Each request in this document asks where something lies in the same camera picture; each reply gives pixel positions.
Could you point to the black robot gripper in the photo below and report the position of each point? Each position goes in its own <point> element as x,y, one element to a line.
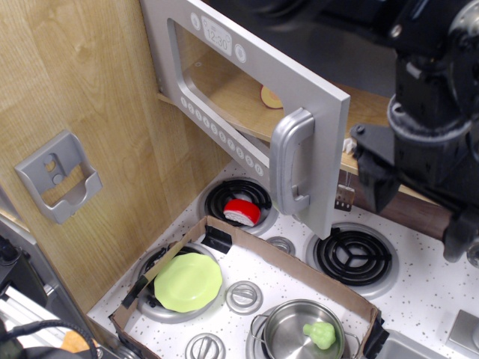
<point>426,146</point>

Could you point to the grey toy microwave door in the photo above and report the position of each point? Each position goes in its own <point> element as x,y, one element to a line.
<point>254,112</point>

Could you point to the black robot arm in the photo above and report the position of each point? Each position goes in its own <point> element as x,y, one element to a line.
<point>436,43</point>

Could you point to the hanging steel spatula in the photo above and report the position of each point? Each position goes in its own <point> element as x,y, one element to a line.
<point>345,194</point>

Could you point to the back right black burner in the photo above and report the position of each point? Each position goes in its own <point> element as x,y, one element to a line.
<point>353,254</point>

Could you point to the grey stove knob middle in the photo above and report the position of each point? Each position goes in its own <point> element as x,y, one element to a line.
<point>282,244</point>

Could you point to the grey stove knob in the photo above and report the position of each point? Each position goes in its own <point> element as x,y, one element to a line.
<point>244,297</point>
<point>282,244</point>
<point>205,346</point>

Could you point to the brown cardboard barrier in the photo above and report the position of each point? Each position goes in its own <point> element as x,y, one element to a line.
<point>153,331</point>

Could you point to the red yellow toy food slice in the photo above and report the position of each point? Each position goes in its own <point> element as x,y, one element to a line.
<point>269,98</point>

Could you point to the red toy cheese wedge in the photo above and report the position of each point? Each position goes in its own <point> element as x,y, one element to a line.
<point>242,211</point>

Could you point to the back left black burner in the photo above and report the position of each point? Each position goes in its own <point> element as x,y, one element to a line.
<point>244,189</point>

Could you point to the green toy broccoli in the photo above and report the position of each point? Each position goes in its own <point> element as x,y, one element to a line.
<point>322,334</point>

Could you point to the steel toy sink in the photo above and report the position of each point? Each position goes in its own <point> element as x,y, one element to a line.
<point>399,346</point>

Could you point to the steel toy pot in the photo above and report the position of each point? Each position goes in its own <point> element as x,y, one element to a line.
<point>278,332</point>

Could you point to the grey stove knob centre front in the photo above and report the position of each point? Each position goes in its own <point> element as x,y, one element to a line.
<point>244,297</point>

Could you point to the light green plastic plate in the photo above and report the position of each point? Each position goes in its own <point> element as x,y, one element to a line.
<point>188,282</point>

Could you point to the grey stove knob bottom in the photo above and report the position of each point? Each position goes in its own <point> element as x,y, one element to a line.
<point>205,346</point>

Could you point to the grey wall phone holder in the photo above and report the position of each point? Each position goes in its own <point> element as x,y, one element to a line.
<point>49,166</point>

